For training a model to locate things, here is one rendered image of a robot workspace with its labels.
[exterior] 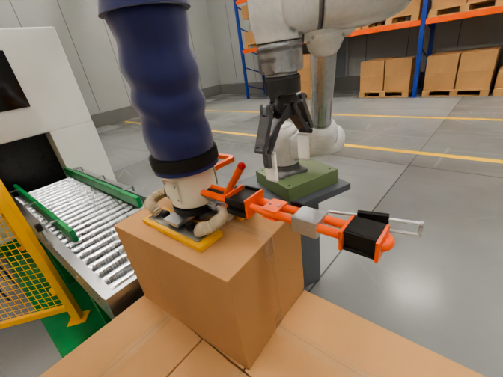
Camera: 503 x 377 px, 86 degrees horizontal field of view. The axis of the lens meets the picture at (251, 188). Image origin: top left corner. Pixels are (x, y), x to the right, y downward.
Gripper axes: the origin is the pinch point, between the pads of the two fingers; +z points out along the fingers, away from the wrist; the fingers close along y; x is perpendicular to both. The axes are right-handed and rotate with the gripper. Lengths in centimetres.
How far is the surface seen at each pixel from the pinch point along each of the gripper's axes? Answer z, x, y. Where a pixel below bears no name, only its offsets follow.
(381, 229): 11.4, 21.5, -0.7
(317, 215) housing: 12.3, 6.9, -0.5
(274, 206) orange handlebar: 12.4, -5.0, 1.2
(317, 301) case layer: 67, -4, -18
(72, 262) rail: 62, -122, 36
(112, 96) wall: 40, -956, -359
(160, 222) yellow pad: 24, -48, 14
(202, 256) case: 27.0, -22.7, 15.9
